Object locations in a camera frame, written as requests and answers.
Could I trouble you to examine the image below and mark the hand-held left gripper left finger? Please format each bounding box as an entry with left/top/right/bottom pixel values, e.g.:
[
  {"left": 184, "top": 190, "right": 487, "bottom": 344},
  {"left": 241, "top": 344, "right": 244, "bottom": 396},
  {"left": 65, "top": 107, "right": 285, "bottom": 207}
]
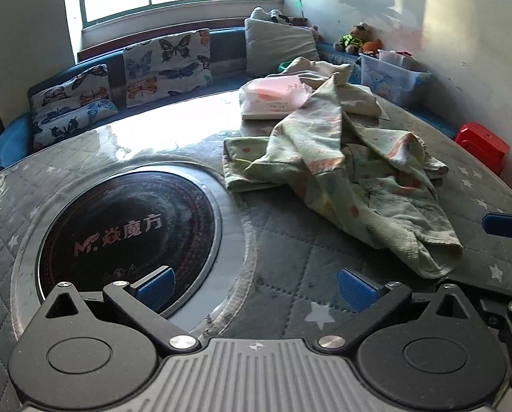
[{"left": 45, "top": 267, "right": 202, "bottom": 355}]

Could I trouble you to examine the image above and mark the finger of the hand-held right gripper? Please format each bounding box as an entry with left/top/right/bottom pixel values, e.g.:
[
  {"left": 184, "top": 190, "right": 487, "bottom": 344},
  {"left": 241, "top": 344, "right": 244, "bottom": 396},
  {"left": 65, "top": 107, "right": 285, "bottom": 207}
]
[
  {"left": 482, "top": 212, "right": 512, "bottom": 238},
  {"left": 441, "top": 272, "right": 512, "bottom": 391}
]

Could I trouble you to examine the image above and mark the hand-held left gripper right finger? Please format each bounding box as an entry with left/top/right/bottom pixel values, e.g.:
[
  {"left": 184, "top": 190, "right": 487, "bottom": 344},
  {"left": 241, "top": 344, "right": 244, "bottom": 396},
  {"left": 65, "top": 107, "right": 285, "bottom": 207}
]
[{"left": 316, "top": 268, "right": 482, "bottom": 353}]

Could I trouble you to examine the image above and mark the green printed child's garment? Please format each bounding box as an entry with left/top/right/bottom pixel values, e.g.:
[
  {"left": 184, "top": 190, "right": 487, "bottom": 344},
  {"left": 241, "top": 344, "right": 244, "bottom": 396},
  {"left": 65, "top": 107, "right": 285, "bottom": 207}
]
[{"left": 223, "top": 73, "right": 463, "bottom": 279}]

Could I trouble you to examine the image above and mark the black round induction cooker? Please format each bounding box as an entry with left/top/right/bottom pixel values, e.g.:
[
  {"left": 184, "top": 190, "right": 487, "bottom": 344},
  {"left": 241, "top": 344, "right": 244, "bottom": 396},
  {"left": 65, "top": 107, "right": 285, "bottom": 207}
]
[{"left": 36, "top": 172, "right": 222, "bottom": 322}]

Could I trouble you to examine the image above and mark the red plastic stool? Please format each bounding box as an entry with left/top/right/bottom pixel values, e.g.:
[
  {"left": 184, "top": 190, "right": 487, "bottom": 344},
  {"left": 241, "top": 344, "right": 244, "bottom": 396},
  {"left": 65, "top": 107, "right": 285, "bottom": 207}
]
[{"left": 455, "top": 122, "right": 511, "bottom": 176}]

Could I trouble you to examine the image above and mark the clear plastic storage box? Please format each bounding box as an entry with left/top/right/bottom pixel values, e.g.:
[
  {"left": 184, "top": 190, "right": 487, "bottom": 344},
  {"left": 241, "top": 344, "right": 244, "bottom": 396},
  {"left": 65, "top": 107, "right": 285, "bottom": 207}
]
[{"left": 359, "top": 49, "right": 431, "bottom": 108}]

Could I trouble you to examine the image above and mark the beige cloth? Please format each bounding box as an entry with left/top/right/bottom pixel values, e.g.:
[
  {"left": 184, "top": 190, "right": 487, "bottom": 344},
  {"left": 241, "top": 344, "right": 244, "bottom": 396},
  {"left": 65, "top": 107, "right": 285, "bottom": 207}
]
[{"left": 277, "top": 57, "right": 383, "bottom": 117}]

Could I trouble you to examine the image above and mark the pink and white wipes packet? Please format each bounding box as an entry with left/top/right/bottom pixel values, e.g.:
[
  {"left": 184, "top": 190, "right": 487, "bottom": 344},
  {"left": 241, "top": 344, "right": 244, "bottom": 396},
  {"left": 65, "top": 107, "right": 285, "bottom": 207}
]
[{"left": 239, "top": 75, "right": 314, "bottom": 121}]

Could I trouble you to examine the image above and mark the large butterfly print pillow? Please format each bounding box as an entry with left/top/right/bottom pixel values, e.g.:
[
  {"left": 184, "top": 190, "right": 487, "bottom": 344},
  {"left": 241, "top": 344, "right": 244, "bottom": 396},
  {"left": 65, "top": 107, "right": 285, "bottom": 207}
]
[{"left": 123, "top": 28, "right": 214, "bottom": 109}]

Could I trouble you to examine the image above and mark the teddy bear in green vest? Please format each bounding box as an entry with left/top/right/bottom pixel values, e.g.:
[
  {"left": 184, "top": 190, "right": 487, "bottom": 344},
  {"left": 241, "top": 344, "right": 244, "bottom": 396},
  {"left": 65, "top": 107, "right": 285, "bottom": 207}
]
[{"left": 334, "top": 23, "right": 375, "bottom": 54}]

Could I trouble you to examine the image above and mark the blue sofa bench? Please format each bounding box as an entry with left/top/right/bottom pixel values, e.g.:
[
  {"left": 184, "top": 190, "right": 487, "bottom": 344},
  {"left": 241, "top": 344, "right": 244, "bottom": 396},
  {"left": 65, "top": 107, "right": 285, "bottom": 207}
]
[{"left": 0, "top": 26, "right": 458, "bottom": 172}]

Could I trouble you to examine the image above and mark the grey cushion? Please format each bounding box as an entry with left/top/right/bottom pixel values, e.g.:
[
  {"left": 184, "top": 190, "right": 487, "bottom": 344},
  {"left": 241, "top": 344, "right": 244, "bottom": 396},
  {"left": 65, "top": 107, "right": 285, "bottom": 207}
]
[{"left": 244, "top": 18, "right": 321, "bottom": 79}]

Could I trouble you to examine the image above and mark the black and white plush toy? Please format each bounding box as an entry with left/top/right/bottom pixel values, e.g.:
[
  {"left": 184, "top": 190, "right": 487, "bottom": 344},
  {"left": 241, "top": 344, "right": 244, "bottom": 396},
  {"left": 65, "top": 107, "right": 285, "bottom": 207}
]
[{"left": 253, "top": 7, "right": 308, "bottom": 26}]

